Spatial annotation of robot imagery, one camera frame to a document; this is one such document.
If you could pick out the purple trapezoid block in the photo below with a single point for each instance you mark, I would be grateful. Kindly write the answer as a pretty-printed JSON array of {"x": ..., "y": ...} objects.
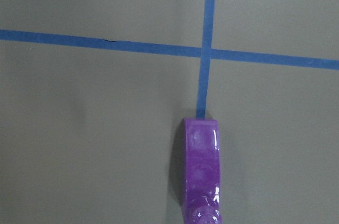
[{"x": 202, "y": 176}]

